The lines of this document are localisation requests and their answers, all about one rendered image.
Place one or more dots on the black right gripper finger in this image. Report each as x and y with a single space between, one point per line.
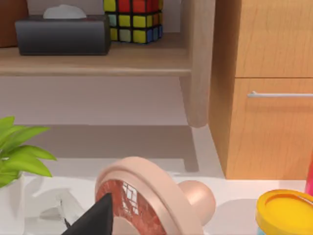
97 218

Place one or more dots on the black tissue box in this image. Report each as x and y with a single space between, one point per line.
63 34

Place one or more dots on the wooden drawer front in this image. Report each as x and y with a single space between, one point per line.
274 127

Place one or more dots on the pale wooden open shelf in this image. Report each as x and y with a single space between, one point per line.
122 61

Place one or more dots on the green potted plant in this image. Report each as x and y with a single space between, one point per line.
17 156

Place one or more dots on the pink round stamp seal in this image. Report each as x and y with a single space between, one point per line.
151 195

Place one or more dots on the pink red bottle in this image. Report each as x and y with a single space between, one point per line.
309 176

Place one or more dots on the wooden cupboard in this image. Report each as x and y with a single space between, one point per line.
264 73

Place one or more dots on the brown wooden object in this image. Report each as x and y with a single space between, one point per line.
9 22

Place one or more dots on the yellow lidded blue tub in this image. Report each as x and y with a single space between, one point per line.
283 210

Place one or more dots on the colourful puzzle cube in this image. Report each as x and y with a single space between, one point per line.
134 19

